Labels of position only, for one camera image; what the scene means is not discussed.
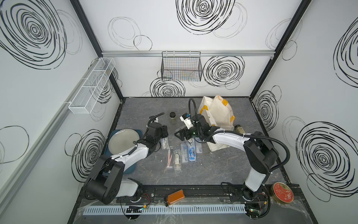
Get teal tray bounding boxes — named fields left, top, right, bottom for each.
left=104, top=128, right=143, bottom=174

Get orange box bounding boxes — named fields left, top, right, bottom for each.
left=166, top=189, right=185, bottom=206

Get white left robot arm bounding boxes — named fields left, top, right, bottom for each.
left=83, top=122, right=168, bottom=204

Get clear compass case green label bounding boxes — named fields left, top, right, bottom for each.
left=161, top=137, right=169, bottom=150

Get clear compass case cream label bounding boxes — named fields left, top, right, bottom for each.
left=174, top=149, right=182, bottom=171

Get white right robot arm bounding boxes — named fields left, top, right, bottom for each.
left=175, top=113, right=281, bottom=201

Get white mesh wall shelf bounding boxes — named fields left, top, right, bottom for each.
left=69, top=57, right=116, bottom=114

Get clear blue compass case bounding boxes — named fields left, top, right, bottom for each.
left=195, top=138, right=203, bottom=154

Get herb spice jar black lid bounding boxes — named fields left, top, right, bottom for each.
left=169, top=112, right=176, bottom=125

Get blue compass set case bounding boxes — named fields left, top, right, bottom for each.
left=187, top=139, right=196, bottom=161

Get powder spice jar black lid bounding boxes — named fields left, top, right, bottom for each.
left=234, top=125, right=246, bottom=134

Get round metal plate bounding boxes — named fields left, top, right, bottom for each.
left=108, top=129, right=140, bottom=155

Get black wire basket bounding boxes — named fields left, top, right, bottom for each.
left=160, top=51, right=203, bottom=82

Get cream canvas bag yellow handles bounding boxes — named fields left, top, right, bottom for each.
left=197, top=95, right=235, bottom=152

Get red round tin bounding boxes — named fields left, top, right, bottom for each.
left=272, top=182, right=294, bottom=203

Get white slotted cable duct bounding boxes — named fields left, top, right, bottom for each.
left=84, top=204, right=247, bottom=215

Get black corrugated cable hose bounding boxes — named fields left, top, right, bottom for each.
left=188, top=97, right=291, bottom=173

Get pink pen case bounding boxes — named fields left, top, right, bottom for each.
left=167, top=147, right=173, bottom=169

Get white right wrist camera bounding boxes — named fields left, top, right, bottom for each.
left=180, top=113, right=194, bottom=129

